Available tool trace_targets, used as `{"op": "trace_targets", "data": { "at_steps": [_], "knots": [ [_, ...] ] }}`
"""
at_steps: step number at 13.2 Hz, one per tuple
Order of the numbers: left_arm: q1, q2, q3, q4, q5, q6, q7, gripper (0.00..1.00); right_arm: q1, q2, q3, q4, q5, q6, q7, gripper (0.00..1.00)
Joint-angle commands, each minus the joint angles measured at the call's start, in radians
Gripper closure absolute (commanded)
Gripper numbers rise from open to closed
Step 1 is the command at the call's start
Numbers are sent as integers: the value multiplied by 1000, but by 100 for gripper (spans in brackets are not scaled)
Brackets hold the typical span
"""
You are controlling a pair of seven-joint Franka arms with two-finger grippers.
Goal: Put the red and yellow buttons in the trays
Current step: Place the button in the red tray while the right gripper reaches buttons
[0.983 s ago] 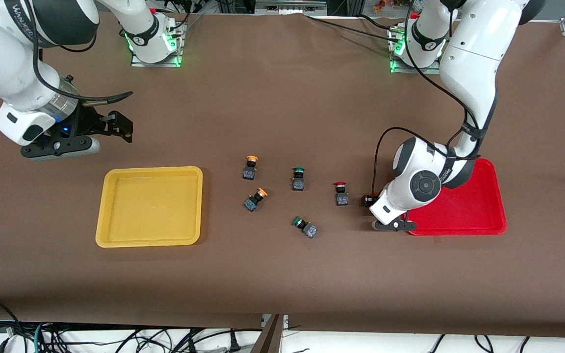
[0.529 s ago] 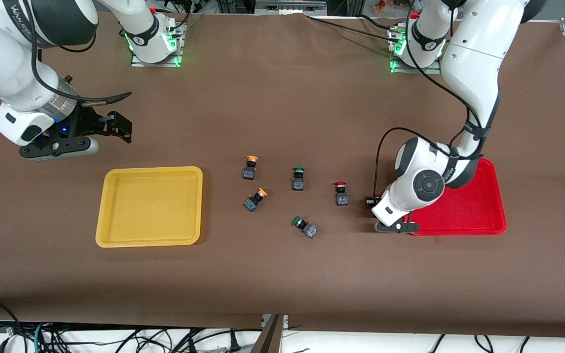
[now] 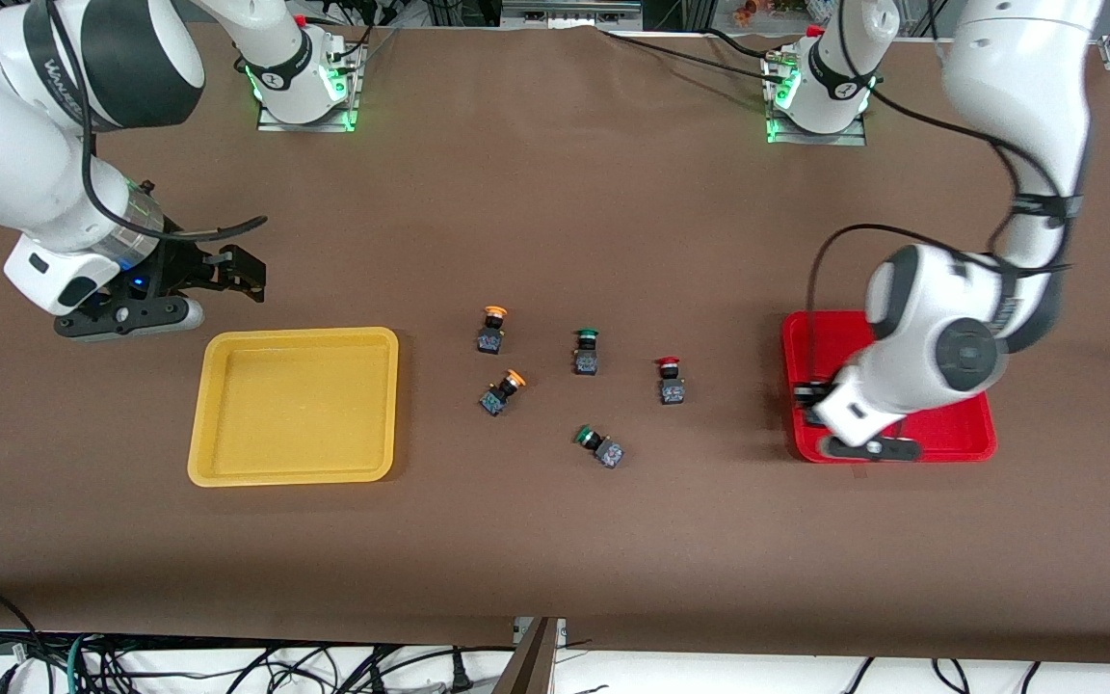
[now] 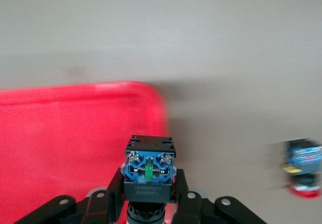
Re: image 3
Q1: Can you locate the red push button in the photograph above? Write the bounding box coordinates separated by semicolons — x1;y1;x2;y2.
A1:
655;356;687;406

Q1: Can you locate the yellow push button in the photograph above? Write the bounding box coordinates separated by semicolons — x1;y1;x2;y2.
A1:
479;369;528;417
476;305;509;355

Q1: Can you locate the yellow plastic tray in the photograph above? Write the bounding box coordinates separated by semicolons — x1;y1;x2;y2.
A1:
187;327;400;488

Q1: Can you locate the red plastic tray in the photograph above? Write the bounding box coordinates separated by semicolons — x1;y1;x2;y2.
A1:
781;310;997;465

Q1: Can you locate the brown table cloth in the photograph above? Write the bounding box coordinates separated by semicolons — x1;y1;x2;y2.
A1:
0;21;1110;666

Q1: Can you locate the aluminium profile bar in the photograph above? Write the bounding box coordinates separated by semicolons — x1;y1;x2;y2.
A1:
491;617;568;694

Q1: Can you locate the grey metal box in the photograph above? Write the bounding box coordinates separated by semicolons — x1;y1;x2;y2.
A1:
499;0;645;31

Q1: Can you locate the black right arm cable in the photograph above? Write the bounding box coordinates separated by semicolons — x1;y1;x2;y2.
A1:
81;120;269;244

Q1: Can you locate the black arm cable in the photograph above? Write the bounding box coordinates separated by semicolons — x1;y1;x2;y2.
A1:
806;77;1088;387
81;120;269;244

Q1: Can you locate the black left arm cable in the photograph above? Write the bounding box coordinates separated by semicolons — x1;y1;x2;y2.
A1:
806;77;1088;387

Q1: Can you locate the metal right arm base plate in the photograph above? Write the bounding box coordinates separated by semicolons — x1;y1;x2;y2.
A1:
256;40;368;134

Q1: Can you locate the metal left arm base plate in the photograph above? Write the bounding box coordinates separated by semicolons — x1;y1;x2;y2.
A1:
765;53;870;147

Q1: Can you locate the black table cable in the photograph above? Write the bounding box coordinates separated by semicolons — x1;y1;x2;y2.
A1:
704;26;799;63
597;27;780;80

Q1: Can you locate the green floor cable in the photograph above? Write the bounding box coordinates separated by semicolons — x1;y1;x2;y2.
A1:
66;633;99;694

